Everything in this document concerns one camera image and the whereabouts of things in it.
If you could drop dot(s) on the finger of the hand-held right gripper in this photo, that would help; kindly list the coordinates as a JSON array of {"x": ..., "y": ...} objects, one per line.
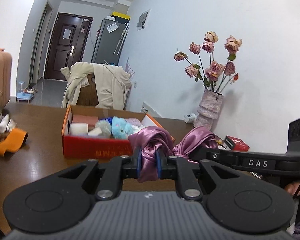
[{"x": 240, "y": 158}]

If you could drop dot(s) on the pink textured vase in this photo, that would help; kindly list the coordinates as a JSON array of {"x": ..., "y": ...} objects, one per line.
[{"x": 208, "y": 110}]

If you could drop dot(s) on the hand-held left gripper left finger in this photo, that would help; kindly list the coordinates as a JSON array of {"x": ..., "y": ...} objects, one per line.
[{"x": 139, "y": 162}]

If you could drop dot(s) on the purple flower wall sticker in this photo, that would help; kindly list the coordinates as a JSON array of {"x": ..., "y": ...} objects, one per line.
[{"x": 130, "y": 68}]

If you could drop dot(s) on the pink layered sponge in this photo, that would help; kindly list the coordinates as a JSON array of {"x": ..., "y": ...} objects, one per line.
[{"x": 85, "y": 120}]

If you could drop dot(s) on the dried pink roses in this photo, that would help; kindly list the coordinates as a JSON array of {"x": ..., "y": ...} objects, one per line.
[{"x": 215, "y": 67}]

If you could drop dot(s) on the red and white box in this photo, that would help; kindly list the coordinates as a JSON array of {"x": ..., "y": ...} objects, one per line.
[{"x": 237, "y": 143}]

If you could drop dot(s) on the yellow and black box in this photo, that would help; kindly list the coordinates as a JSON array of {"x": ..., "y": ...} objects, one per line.
[{"x": 121, "y": 15}]

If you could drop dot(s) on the pink suitcase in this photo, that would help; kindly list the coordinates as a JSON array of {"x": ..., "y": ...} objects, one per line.
[{"x": 0, "y": 77}]

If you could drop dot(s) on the red cardboard box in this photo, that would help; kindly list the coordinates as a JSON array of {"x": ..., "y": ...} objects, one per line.
[{"x": 95, "y": 146}]

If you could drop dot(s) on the blue pet feeder stand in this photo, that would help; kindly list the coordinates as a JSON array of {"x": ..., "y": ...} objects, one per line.
[{"x": 26, "y": 95}]

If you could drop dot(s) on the folded white umbrella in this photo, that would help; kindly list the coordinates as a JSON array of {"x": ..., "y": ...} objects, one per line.
[{"x": 121, "y": 38}]

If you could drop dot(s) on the dark brown entrance door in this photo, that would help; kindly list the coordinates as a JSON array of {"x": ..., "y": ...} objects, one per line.
[{"x": 65, "y": 52}]

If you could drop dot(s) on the white tissue wad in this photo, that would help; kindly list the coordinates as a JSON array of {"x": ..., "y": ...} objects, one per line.
[{"x": 95, "y": 132}]

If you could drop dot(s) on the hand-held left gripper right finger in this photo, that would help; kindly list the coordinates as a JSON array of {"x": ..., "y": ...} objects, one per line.
[{"x": 159, "y": 165}]

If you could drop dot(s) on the grey refrigerator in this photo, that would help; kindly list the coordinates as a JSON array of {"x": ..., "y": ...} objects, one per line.
[{"x": 106, "y": 45}]

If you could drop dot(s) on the wooden chair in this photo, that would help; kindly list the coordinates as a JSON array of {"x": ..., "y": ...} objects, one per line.
[{"x": 87, "y": 93}]

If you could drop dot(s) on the small white bottle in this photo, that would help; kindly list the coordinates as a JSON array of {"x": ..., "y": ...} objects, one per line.
[{"x": 190, "y": 118}]

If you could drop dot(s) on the white sponge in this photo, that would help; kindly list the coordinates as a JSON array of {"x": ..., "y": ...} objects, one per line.
[{"x": 78, "y": 129}]

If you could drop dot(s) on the lilac towel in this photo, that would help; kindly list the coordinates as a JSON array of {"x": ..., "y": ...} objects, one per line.
[{"x": 135, "y": 122}]

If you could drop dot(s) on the clear pale green packet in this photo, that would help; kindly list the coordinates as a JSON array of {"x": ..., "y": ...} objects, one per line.
[{"x": 104, "y": 128}]

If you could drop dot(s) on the light blue plush toy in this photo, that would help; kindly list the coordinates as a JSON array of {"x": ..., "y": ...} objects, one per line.
[{"x": 121, "y": 128}]

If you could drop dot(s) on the grey interior door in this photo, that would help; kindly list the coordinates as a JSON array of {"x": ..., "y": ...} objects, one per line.
[{"x": 40, "y": 45}]

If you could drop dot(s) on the beige coat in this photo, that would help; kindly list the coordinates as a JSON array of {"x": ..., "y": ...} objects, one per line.
[{"x": 110, "y": 87}]

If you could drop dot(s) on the person's right hand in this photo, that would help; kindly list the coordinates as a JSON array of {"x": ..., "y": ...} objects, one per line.
[{"x": 293, "y": 190}]

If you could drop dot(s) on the orange cloth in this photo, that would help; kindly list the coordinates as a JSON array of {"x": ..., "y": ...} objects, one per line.
[{"x": 10, "y": 142}]

